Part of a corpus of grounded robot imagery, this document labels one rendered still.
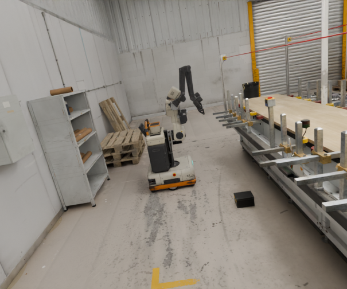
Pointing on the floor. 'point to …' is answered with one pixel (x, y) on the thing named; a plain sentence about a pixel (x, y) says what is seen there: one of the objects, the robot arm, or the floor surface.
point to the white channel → (324, 51)
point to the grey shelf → (61, 176)
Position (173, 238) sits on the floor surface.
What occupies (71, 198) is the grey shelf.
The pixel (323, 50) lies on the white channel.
